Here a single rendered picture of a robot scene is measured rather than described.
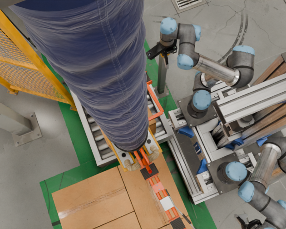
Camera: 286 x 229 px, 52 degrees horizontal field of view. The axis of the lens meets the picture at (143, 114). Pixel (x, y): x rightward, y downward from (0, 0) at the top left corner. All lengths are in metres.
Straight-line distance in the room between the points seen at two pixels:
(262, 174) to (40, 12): 1.15
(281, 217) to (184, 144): 1.74
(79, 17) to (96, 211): 2.24
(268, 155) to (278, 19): 2.66
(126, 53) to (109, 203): 2.05
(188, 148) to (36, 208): 1.64
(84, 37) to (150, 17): 3.19
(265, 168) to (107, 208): 1.51
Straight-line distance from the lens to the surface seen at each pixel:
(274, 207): 1.32
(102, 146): 2.59
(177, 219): 1.84
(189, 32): 1.43
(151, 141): 1.98
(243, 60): 1.65
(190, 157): 2.92
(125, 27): 0.53
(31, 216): 3.32
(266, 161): 1.44
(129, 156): 1.97
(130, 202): 2.54
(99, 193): 2.57
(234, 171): 1.89
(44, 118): 3.38
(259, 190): 1.31
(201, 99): 1.93
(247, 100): 1.16
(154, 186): 1.83
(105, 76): 0.63
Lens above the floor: 3.08
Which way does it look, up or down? 75 degrees down
